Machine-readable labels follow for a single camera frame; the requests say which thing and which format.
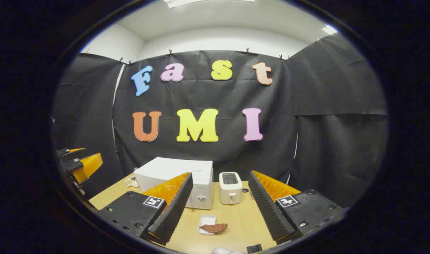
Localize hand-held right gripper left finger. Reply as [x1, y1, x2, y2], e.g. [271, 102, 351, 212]
[97, 172, 194, 246]

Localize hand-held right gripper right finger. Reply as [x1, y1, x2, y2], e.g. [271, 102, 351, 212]
[249, 170, 344, 245]

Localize white microwave oven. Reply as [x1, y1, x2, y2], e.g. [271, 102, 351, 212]
[134, 157, 214, 210]

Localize brown meat piece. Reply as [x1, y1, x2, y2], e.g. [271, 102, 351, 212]
[200, 223, 228, 234]

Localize white rectangular tray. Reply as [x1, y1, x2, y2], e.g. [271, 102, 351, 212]
[197, 214, 216, 236]

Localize white toaster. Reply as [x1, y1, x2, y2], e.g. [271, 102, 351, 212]
[219, 172, 243, 205]

